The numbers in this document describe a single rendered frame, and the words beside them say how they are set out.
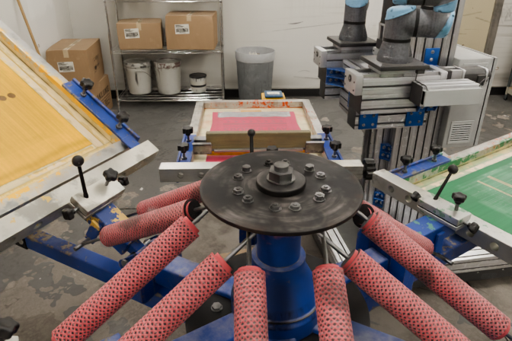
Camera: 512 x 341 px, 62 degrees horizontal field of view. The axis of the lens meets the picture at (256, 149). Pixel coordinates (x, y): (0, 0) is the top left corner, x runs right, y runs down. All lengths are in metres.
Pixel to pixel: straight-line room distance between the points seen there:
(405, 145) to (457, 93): 0.49
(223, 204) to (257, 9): 4.60
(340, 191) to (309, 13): 4.61
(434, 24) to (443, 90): 0.27
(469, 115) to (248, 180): 1.78
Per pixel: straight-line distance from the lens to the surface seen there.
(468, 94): 2.05
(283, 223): 0.69
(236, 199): 0.75
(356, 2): 2.39
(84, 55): 4.65
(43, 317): 2.58
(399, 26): 1.95
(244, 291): 0.67
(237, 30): 5.28
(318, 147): 1.69
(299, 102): 2.24
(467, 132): 2.48
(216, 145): 1.67
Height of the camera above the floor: 1.70
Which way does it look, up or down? 25 degrees down
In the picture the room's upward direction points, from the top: straight up
